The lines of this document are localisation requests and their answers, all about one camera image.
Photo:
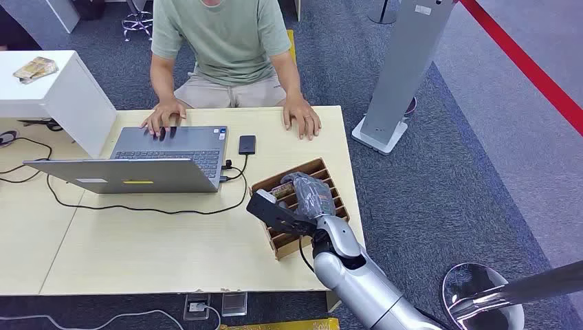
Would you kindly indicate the red barrier belt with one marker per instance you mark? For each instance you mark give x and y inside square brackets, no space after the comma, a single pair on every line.
[524,61]

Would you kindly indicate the person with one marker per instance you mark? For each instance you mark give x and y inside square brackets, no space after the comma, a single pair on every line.
[227,41]

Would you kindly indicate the person's right forearm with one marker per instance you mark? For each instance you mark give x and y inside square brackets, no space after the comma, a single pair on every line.
[162,79]

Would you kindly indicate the floor socket with plug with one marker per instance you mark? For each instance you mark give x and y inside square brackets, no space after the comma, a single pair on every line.
[196,306]

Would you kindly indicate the person's right hand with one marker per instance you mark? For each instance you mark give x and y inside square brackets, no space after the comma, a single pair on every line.
[161,116]

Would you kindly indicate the empty floor socket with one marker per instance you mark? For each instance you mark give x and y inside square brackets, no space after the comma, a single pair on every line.
[234,304]

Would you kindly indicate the chrome office chair base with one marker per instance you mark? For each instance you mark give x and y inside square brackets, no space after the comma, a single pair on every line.
[138,20]

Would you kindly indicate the printed card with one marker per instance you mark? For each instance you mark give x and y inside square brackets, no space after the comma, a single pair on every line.
[283,190]

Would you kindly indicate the wooden slotted card holder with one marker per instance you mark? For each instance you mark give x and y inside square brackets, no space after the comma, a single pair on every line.
[319,171]

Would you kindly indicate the grey laptop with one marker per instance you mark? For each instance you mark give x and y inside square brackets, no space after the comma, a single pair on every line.
[136,175]

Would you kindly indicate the chrome stanchion base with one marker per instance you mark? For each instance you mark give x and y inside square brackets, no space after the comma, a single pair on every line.
[473,280]

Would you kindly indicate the white cabinet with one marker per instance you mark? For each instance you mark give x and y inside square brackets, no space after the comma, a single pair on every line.
[68,98]

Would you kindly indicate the grey kiosk pillar stand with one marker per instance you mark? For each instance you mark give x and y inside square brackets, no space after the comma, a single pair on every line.
[401,73]

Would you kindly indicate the black portable drive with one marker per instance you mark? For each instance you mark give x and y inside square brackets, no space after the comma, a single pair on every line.
[247,145]

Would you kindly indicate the person's left hand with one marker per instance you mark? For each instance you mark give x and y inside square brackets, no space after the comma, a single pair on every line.
[301,117]

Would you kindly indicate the black scissors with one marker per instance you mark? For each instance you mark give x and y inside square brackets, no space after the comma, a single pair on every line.
[43,123]

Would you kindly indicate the tan wrapped packet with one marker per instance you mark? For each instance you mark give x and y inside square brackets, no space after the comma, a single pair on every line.
[35,69]

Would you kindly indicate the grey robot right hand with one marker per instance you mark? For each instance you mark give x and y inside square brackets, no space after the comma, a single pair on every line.
[312,196]

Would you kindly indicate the round grey disc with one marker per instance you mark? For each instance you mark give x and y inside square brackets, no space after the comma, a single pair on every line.
[6,137]

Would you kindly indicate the yellow stool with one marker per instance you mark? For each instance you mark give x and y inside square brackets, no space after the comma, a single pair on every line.
[291,43]

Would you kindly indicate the yellow box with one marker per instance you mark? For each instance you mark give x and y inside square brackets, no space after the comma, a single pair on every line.
[291,325]

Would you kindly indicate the person's left forearm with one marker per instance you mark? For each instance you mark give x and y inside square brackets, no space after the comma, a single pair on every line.
[288,75]

